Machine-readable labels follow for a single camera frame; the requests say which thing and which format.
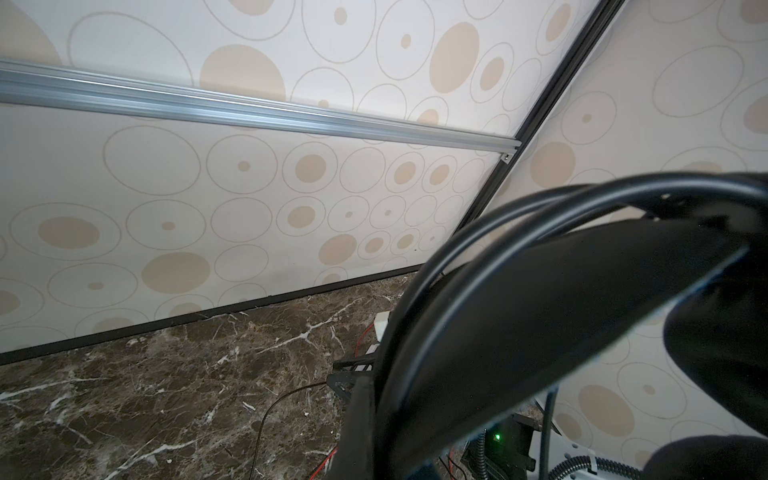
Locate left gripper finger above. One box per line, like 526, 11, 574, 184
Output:
326, 372, 376, 479

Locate black headphone cable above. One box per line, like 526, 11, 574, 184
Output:
247, 380, 328, 480

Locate black blue headphones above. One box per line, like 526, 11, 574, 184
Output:
356, 172, 767, 479

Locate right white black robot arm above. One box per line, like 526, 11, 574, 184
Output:
460, 388, 641, 479

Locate white black headphones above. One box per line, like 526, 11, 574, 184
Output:
355, 311, 390, 355

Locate red headphone cable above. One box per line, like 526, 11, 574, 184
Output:
308, 326, 373, 480

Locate silver aluminium back rail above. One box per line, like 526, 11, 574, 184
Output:
1, 60, 521, 154

